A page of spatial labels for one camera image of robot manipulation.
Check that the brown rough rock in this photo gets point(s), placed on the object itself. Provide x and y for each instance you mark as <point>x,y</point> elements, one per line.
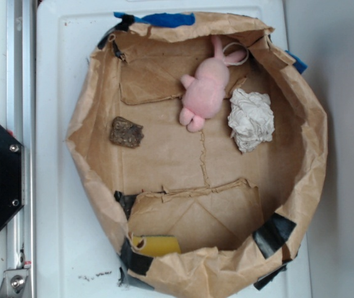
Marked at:
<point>126,133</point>

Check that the brown paper bag bin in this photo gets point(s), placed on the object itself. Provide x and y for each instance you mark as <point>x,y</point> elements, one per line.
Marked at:
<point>197,187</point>

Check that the pink plush bunny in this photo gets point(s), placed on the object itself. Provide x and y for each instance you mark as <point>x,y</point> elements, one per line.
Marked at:
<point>205,91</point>

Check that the crumpled white paper ball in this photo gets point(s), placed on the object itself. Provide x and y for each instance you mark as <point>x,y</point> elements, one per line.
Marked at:
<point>251,119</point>

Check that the black tape patch bottom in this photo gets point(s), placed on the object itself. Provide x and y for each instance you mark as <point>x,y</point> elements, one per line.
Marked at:
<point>136,262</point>

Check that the black tape patch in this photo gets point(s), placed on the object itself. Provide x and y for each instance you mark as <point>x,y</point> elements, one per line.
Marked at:
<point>273,234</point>
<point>136,262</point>

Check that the black tape patch right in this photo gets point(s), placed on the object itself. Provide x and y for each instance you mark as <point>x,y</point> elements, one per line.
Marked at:
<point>273,234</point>

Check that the blue tape strip top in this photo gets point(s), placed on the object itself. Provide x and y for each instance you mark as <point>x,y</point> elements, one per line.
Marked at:
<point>158,20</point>

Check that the blue tape strip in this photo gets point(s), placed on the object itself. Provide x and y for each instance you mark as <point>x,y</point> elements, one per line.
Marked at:
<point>300,66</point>
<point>158,20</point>

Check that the white plastic tray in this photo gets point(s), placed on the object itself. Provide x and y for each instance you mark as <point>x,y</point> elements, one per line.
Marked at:
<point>73,256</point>

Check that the blue tape strip right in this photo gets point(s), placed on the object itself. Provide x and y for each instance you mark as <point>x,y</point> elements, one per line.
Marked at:
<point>300,66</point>

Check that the aluminium extrusion rail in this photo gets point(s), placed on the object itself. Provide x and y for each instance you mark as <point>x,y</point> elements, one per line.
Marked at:
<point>20,120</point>

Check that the metal corner bracket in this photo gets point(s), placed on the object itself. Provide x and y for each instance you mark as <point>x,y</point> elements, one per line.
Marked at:
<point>14,283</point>

